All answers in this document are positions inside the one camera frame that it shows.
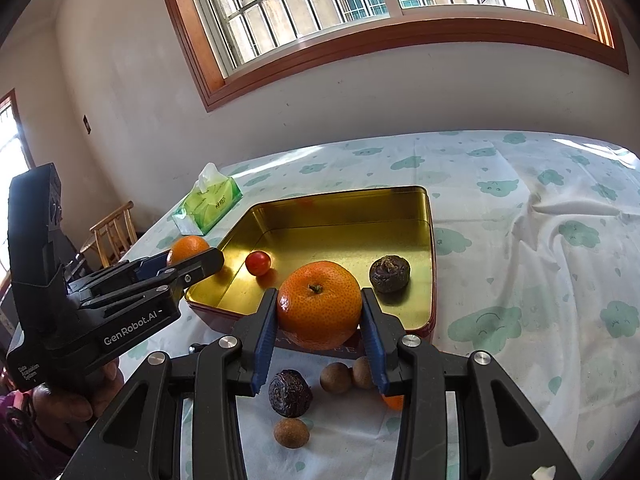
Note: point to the gold and red tin box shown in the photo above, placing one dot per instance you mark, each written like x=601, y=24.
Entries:
x=340, y=230

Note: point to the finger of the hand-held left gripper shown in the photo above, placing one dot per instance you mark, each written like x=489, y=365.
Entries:
x=200, y=266
x=152, y=265

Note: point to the dark wall switch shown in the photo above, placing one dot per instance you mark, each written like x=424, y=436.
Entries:
x=87, y=124

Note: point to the small side window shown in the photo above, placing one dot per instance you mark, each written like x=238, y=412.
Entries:
x=12, y=130

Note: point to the small orange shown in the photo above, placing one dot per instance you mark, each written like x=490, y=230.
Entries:
x=395, y=403

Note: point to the red cherry tomato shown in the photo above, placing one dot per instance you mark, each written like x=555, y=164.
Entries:
x=258, y=263

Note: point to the white cloud print tablecloth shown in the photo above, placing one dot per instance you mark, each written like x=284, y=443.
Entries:
x=500, y=260

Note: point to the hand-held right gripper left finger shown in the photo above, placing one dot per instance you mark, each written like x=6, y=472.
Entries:
x=265, y=350

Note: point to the dark wrinkled passion fruit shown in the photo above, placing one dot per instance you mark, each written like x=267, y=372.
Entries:
x=390, y=274
x=290, y=392

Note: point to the large orange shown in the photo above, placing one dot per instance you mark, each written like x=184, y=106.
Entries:
x=320, y=310

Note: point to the dark patterned clothing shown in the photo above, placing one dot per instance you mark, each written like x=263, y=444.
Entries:
x=30, y=440

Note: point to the green tissue pack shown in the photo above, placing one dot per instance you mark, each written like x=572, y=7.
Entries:
x=210, y=205

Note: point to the light wooden chair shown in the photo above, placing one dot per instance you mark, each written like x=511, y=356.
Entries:
x=112, y=220

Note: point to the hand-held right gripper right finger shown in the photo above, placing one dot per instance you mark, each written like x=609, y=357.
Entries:
x=372, y=350

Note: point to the person's left hand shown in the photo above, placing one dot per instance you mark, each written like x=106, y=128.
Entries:
x=70, y=402

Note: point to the brown longan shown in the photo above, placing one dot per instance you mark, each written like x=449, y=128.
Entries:
x=335, y=378
x=363, y=373
x=291, y=434

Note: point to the brown framed barred window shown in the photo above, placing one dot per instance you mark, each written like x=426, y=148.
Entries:
x=400, y=35

